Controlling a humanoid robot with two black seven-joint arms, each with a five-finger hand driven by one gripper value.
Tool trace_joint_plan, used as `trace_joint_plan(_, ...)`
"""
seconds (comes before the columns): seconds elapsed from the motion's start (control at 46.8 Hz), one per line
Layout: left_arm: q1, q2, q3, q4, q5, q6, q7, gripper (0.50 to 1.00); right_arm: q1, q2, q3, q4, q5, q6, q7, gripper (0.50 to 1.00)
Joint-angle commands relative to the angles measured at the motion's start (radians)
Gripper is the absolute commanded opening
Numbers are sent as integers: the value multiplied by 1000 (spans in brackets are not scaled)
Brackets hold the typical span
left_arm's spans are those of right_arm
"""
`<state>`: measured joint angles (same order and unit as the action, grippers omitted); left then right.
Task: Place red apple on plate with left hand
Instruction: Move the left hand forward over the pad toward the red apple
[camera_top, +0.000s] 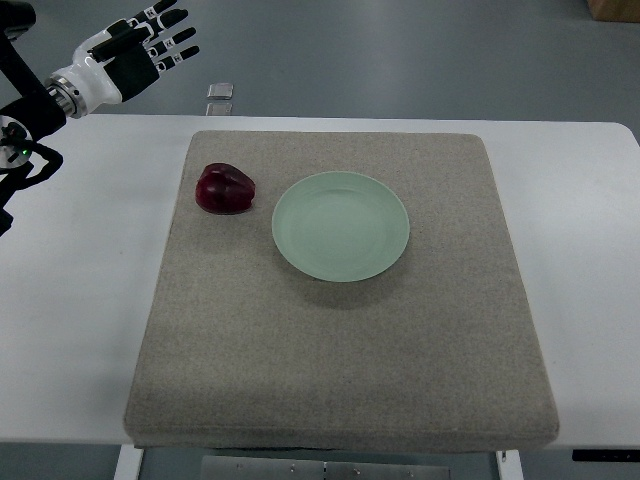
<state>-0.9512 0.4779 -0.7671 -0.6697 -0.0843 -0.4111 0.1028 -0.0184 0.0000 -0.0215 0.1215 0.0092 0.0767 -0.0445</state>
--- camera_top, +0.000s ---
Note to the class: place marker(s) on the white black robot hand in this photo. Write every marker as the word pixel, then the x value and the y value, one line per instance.
pixel 121 61

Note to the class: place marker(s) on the dark red apple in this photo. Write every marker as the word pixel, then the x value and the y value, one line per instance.
pixel 224 189

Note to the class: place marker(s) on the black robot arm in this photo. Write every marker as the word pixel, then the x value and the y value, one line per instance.
pixel 25 162

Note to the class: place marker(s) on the lower metal floor plate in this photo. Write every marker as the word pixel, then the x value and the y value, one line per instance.
pixel 219 109

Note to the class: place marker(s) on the metal floor plate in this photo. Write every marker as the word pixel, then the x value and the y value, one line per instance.
pixel 219 109
pixel 220 91

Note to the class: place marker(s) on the upper metal floor plate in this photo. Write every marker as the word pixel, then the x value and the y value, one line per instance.
pixel 220 91

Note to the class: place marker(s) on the light green plate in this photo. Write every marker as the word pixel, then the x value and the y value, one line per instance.
pixel 340 226

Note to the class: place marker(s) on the beige fabric mat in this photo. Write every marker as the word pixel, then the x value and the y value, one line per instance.
pixel 437 354

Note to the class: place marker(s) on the black table control panel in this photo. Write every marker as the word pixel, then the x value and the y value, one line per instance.
pixel 606 455

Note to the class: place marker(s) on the white table leg frame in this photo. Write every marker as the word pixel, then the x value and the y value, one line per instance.
pixel 129 463

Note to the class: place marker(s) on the grey metal base plate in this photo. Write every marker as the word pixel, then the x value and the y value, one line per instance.
pixel 226 467

